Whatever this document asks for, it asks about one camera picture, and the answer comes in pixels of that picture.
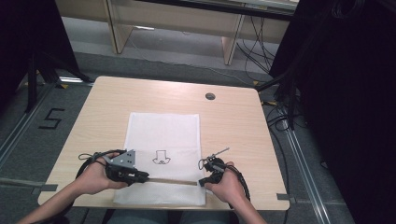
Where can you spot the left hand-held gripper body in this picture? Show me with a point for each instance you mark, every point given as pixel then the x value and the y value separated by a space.
pixel 123 161

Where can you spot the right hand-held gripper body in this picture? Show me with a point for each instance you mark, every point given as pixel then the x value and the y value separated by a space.
pixel 214 166

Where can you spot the white mesh laundry bag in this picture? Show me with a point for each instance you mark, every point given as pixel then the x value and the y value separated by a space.
pixel 165 137

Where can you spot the person's right hand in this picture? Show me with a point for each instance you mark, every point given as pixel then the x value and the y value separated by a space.
pixel 229 185

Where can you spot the person's left hand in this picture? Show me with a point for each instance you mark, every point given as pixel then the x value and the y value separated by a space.
pixel 91 179

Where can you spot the person's legs in jeans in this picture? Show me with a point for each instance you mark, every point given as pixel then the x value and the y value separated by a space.
pixel 140 217

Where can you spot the grey tape strip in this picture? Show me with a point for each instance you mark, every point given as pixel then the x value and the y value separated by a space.
pixel 285 196
pixel 46 187

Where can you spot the black metal stand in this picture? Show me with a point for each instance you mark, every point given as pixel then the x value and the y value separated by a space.
pixel 31 84
pixel 291 102

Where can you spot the light wooden desk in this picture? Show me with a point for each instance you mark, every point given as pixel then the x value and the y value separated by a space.
pixel 174 18

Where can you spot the black curtain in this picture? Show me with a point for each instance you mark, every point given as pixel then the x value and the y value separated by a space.
pixel 21 46
pixel 348 93

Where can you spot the metal floor rail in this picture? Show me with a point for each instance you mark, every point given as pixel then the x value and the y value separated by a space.
pixel 18 130
pixel 306 174

